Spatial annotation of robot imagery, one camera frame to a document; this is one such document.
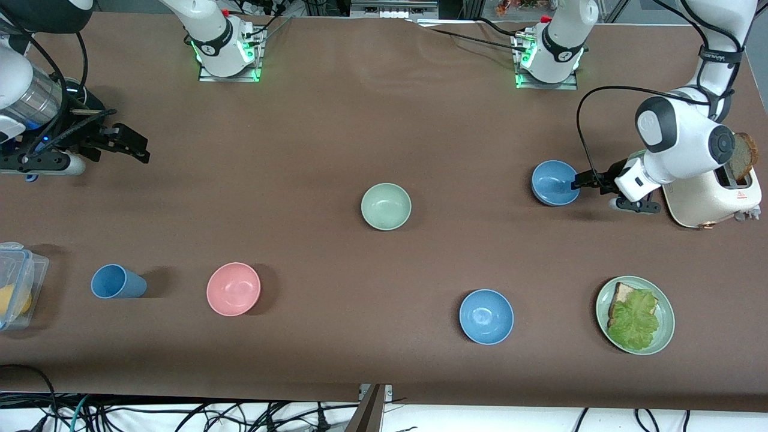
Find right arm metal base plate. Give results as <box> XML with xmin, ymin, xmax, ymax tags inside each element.
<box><xmin>198</xmin><ymin>27</ymin><xmax>263</xmax><ymax>83</ymax></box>

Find brown table cover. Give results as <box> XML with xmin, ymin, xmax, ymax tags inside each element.
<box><xmin>0</xmin><ymin>11</ymin><xmax>768</xmax><ymax>413</ymax></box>

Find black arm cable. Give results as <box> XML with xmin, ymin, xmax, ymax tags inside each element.
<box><xmin>18</xmin><ymin>30</ymin><xmax>118</xmax><ymax>158</ymax></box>
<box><xmin>576</xmin><ymin>86</ymin><xmax>712</xmax><ymax>181</ymax></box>

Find black pot with blue handle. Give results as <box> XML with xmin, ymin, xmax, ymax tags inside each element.
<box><xmin>24</xmin><ymin>81</ymin><xmax>107</xmax><ymax>182</ymax></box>

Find pink bowl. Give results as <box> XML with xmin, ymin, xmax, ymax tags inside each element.
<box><xmin>206</xmin><ymin>262</ymin><xmax>262</xmax><ymax>317</ymax></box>

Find grey metal box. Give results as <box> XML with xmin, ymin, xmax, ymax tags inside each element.
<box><xmin>350</xmin><ymin>0</ymin><xmax>440</xmax><ymax>20</ymax></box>

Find brown bread slice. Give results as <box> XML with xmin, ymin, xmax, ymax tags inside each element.
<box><xmin>608</xmin><ymin>282</ymin><xmax>638</xmax><ymax>328</ymax></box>

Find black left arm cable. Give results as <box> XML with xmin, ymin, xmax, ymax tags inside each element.
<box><xmin>576</xmin><ymin>86</ymin><xmax>712</xmax><ymax>181</ymax></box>

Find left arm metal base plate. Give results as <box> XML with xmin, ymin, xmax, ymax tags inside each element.
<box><xmin>514</xmin><ymin>33</ymin><xmax>578</xmax><ymax>91</ymax></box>

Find black base cable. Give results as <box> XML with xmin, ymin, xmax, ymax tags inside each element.
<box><xmin>243</xmin><ymin>12</ymin><xmax>295</xmax><ymax>46</ymax></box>

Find tangled black cable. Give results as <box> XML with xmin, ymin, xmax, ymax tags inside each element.
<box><xmin>90</xmin><ymin>402</ymin><xmax>361</xmax><ymax>432</ymax></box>

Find blue bowl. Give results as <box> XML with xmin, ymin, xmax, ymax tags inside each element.
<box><xmin>531</xmin><ymin>160</ymin><xmax>581</xmax><ymax>206</ymax></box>
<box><xmin>459</xmin><ymin>289</ymin><xmax>515</xmax><ymax>346</ymax></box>

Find light green bowl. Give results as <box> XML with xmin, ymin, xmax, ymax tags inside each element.
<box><xmin>361</xmin><ymin>183</ymin><xmax>412</xmax><ymax>231</ymax></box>

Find cream white toaster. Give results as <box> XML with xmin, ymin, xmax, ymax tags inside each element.
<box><xmin>660</xmin><ymin>163</ymin><xmax>763</xmax><ymax>229</ymax></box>

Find toasted bread slice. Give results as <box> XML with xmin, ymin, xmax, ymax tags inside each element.
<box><xmin>728</xmin><ymin>132</ymin><xmax>758</xmax><ymax>182</ymax></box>

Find yellow fruit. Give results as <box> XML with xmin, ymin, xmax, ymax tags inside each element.
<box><xmin>0</xmin><ymin>285</ymin><xmax>32</xmax><ymax>319</ymax></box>

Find dark slanted pole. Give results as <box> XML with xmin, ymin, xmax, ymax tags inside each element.
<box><xmin>345</xmin><ymin>384</ymin><xmax>385</xmax><ymax>432</ymax></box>

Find colourful plastic items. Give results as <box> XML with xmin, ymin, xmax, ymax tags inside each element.
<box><xmin>495</xmin><ymin>0</ymin><xmax>544</xmax><ymax>16</ymax></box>

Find thin black power cable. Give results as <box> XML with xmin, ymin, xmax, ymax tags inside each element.
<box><xmin>420</xmin><ymin>17</ymin><xmax>529</xmax><ymax>47</ymax></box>

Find blue plastic cup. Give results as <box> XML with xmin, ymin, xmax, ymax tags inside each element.
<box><xmin>91</xmin><ymin>264</ymin><xmax>148</xmax><ymax>299</ymax></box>

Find teal cable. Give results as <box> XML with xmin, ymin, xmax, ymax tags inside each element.
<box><xmin>68</xmin><ymin>394</ymin><xmax>92</xmax><ymax>432</ymax></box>

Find green lettuce leaf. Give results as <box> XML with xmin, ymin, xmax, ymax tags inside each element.
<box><xmin>607</xmin><ymin>289</ymin><xmax>659</xmax><ymax>352</ymax></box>

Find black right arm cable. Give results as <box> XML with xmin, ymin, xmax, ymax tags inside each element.
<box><xmin>18</xmin><ymin>30</ymin><xmax>118</xmax><ymax>158</ymax></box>

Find clear plastic lidded container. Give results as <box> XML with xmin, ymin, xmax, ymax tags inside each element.
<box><xmin>0</xmin><ymin>242</ymin><xmax>50</xmax><ymax>332</ymax></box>

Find light green plate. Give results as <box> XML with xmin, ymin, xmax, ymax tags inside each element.
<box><xmin>596</xmin><ymin>276</ymin><xmax>676</xmax><ymax>356</ymax></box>

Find thick black looped cable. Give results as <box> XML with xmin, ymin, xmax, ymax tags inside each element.
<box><xmin>0</xmin><ymin>364</ymin><xmax>59</xmax><ymax>432</ymax></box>

